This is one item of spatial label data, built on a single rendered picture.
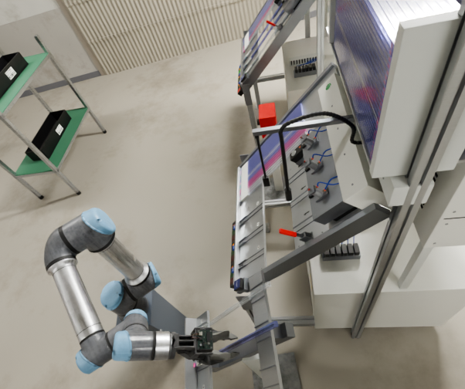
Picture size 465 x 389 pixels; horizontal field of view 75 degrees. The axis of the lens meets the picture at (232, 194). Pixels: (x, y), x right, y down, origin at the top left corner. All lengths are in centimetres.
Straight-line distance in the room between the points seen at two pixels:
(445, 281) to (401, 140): 94
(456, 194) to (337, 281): 70
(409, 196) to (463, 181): 13
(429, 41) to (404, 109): 12
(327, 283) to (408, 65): 104
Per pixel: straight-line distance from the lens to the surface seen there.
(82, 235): 117
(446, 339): 211
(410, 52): 55
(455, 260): 157
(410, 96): 60
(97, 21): 463
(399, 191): 74
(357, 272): 145
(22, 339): 280
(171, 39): 457
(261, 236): 127
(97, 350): 108
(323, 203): 93
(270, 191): 245
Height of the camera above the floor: 195
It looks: 51 degrees down
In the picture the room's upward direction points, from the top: 20 degrees counter-clockwise
